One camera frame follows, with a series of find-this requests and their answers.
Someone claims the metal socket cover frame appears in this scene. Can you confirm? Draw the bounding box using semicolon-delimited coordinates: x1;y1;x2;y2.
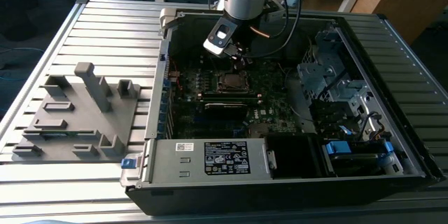
216;71;253;93

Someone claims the CPU with silver top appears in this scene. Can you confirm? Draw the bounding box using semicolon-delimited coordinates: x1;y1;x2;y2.
223;73;244;88

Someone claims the white-clip RAM slot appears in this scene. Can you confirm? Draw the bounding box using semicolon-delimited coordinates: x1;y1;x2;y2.
197;92;263;99
199;98;263;104

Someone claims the silver metal drive cage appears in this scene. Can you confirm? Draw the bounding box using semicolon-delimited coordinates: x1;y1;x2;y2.
296;22;377;141

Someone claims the green motherboard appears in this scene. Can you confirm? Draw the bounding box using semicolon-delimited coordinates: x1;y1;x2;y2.
163;53;317;141

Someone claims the grey case latch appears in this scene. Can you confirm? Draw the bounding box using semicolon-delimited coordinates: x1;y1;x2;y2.
159;8;185;37

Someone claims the black graphics card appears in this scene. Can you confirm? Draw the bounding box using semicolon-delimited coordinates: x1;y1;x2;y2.
204;102;249;127

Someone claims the grey power supply unit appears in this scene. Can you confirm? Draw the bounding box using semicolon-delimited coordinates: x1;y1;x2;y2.
147;138;277;184

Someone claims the hard disk in blue carrier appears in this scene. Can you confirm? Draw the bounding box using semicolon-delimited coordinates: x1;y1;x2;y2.
324;140;396;177

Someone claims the grey parts rack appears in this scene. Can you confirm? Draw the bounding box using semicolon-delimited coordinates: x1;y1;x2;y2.
12;62;143;162

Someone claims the black open PC case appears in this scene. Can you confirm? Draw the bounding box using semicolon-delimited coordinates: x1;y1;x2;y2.
119;7;447;217

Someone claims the green RAM stick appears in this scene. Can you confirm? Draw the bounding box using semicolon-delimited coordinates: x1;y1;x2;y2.
40;131;79;137

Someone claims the dark office chair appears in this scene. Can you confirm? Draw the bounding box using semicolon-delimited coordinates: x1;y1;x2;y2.
0;0;41;42

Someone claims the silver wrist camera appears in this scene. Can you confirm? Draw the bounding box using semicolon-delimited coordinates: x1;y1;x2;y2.
203;16;243;57

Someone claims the thin black wire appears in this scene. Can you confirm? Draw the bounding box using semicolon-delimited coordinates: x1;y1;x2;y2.
359;110;384;141

